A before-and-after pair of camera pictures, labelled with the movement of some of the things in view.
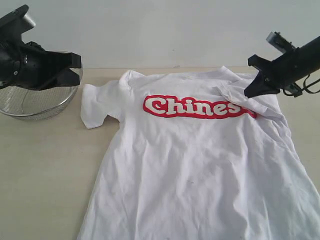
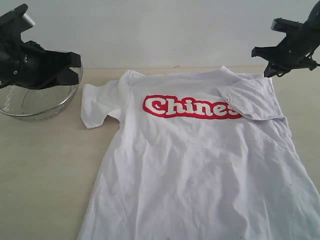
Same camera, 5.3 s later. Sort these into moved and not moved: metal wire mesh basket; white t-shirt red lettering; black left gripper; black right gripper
Moved: black right gripper
Not moved: black left gripper; metal wire mesh basket; white t-shirt red lettering
